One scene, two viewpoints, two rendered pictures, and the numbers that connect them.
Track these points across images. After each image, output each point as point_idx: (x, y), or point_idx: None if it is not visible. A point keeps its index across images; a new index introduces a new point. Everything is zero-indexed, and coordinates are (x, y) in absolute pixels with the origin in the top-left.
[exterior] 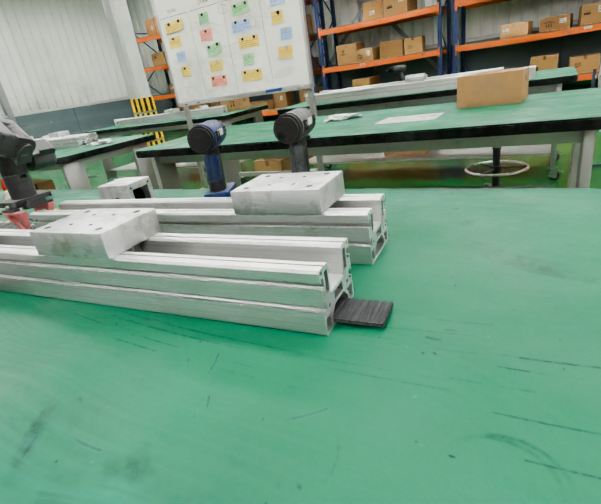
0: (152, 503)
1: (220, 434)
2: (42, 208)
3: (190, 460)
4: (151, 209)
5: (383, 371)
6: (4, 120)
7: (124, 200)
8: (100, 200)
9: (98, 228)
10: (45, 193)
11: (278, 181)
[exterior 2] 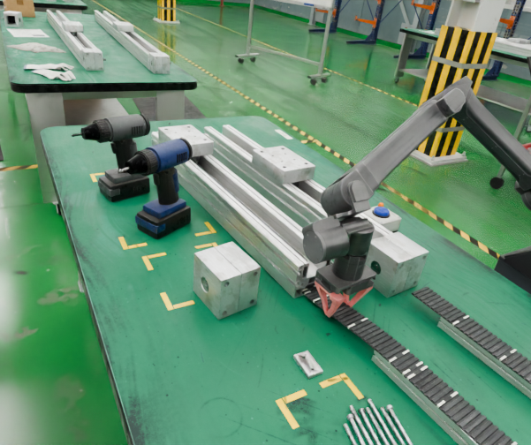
0: (287, 145)
1: (269, 146)
2: (332, 302)
3: (277, 146)
4: (254, 149)
5: None
6: (349, 173)
7: (248, 214)
8: (266, 232)
9: (283, 148)
10: (322, 267)
11: (187, 136)
